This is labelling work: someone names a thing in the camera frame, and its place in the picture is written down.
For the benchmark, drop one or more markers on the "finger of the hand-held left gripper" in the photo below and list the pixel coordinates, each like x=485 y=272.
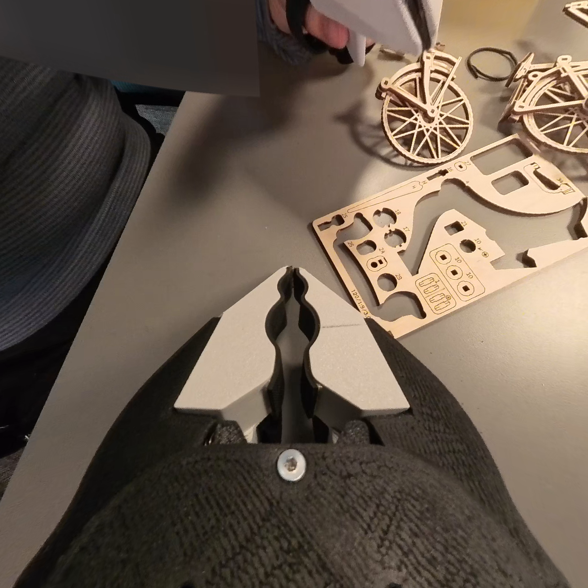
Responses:
x=367 y=13
x=434 y=13

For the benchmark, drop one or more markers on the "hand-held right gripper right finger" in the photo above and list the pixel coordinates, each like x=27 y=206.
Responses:
x=349 y=367

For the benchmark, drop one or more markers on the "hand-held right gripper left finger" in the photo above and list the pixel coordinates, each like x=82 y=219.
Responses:
x=225 y=363

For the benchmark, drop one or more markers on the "wooden bicycle front wheel assembly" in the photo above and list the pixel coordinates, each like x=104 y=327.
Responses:
x=429 y=120

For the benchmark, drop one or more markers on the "wooden bicycle wheel assembly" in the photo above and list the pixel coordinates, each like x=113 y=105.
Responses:
x=429 y=120
x=542 y=99

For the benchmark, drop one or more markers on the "person's left forearm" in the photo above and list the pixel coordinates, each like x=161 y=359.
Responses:
x=285 y=46

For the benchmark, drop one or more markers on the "small wooden model part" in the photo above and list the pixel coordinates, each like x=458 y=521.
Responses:
x=393 y=50

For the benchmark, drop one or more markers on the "person's left hand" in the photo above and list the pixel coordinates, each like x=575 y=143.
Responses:
x=328 y=30

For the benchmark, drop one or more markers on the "black rubber band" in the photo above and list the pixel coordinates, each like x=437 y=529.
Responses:
x=469 y=63

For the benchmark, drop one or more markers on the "wooden bicycle rear wheel assembly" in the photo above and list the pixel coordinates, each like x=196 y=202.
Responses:
x=542 y=99

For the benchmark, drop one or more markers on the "laser-cut wooden part sheet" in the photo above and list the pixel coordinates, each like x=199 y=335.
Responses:
x=487 y=204

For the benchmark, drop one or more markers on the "person's dark trousers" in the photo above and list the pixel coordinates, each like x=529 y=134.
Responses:
x=27 y=390

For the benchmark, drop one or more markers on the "blue-grey cloth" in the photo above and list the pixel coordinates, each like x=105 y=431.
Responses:
x=156 y=117

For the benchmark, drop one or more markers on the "person's striped grey sweater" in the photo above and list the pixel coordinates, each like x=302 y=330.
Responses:
x=59 y=183

